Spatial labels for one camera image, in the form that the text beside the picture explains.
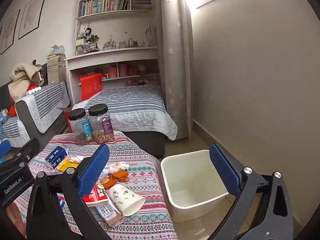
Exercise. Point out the white headboard shelf unit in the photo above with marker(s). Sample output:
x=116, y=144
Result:
x=112, y=56

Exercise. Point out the blue plush toy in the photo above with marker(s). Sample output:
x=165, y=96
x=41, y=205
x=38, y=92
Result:
x=3, y=116

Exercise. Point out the standing paper booklets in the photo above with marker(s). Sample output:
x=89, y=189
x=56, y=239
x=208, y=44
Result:
x=151, y=36

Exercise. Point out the red white plush hat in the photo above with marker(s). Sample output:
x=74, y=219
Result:
x=33, y=90

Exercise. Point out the red plush toy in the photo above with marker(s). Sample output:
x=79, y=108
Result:
x=12, y=110

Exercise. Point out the small green plant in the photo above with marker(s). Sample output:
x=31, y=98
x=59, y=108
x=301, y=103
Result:
x=94, y=38

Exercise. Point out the blue label nut jar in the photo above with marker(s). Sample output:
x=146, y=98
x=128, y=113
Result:
x=82, y=127

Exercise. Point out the dark bed base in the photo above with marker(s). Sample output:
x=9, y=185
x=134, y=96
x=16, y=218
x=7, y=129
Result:
x=150, y=145

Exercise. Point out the pen holder with pens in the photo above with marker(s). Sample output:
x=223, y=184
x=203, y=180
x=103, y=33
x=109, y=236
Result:
x=109, y=46

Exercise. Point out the stack of books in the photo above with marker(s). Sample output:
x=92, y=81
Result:
x=57, y=68

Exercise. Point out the red drink carton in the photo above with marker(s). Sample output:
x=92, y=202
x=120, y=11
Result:
x=100, y=193

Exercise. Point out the white brown milk carton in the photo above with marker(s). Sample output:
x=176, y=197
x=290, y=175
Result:
x=110, y=212

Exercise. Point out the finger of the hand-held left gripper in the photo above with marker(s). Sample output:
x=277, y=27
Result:
x=25, y=152

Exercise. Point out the small doll figure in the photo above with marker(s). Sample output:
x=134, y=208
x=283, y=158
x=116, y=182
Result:
x=88, y=33

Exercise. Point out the striped sofa seat cover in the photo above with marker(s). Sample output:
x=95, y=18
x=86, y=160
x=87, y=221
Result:
x=12, y=132

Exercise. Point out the beige fleece blanket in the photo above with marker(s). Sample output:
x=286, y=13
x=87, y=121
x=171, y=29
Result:
x=18, y=80

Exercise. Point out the framed wall picture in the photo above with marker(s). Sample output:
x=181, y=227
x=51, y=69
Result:
x=8, y=32
x=32, y=15

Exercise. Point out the patterned pink tablecloth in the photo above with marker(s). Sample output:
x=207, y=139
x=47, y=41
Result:
x=142, y=180

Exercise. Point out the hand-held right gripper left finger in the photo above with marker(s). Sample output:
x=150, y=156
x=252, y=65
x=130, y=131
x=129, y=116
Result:
x=93, y=170

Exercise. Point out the blue white cardboard box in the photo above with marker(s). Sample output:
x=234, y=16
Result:
x=56, y=155

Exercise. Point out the blue plastic stool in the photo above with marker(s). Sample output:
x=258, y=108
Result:
x=4, y=148

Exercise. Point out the brown plush toy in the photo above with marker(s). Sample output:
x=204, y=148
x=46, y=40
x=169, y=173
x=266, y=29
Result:
x=38, y=77

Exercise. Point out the dark grey sofa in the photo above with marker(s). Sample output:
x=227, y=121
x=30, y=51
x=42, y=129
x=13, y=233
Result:
x=25, y=120

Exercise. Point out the white plastic waste bin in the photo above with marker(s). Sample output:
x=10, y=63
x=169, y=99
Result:
x=192, y=180

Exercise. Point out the grey striped bed quilt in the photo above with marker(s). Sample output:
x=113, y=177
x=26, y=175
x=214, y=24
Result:
x=135, y=105

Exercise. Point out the clear storage box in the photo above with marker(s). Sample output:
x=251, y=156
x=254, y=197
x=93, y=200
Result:
x=85, y=48

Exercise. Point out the purple label nut jar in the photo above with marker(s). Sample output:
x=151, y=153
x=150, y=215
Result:
x=103, y=127

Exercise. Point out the striped sofa armrest cover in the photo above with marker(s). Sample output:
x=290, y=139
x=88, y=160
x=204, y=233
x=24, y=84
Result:
x=47, y=100

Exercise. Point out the light blue tissue box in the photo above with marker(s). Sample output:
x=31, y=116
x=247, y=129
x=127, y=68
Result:
x=58, y=50

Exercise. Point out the leaf print paper cup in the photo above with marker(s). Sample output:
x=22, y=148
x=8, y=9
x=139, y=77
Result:
x=122, y=197

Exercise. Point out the orange peel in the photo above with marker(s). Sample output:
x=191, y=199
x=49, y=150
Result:
x=108, y=183
x=121, y=175

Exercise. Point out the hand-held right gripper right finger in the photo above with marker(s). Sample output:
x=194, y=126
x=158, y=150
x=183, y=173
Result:
x=225, y=170

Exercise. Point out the red plastic storage box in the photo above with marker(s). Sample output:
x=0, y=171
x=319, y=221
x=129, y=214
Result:
x=91, y=87

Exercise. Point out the yellow snack packet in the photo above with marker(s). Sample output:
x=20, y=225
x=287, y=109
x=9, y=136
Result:
x=65, y=164

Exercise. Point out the grey floral curtain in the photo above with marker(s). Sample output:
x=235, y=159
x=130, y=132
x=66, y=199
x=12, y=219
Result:
x=175, y=55

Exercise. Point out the pink storage canister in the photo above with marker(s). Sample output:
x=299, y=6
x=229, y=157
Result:
x=123, y=70
x=112, y=72

